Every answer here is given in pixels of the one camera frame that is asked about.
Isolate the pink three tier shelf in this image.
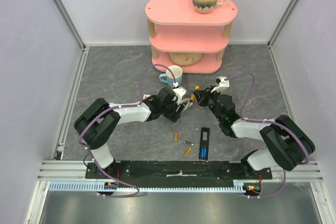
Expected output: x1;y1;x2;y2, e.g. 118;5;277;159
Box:
145;0;238;74

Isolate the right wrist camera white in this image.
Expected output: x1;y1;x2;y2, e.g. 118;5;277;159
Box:
211;76;230;93

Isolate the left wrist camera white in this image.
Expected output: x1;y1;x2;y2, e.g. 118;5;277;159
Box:
173;86;187;104

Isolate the orange handled screwdriver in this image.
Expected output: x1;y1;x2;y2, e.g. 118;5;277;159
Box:
190;86;200;101

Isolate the wide white remote control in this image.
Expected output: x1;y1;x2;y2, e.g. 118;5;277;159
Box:
181;98;193;112

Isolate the black remote control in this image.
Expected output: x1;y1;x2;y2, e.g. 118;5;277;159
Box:
199;127;210;160

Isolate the light blue cable duct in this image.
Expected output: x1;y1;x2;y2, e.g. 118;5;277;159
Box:
49;180;262;193

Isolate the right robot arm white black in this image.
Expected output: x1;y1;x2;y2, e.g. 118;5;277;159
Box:
193;89;316;179

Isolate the aluminium frame post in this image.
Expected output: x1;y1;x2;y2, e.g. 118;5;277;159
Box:
267;0;299;48
52;0;86;50

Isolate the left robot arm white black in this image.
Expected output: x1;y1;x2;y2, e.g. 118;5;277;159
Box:
74;87;193;178

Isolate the right aluminium frame post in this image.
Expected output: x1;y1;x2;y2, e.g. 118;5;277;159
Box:
267;0;299;48

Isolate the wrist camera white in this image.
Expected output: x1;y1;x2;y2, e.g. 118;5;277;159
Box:
173;86;187;104
211;76;230;93

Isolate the left aluminium frame post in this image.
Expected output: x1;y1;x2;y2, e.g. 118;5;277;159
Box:
52;0;86;50

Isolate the slim white remote control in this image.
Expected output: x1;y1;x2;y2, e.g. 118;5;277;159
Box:
143;94;151;100

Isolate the beige patterned plate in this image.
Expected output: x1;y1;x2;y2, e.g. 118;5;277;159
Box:
168;52;203;66

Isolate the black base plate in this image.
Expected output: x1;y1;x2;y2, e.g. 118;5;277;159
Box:
85;159;273;188

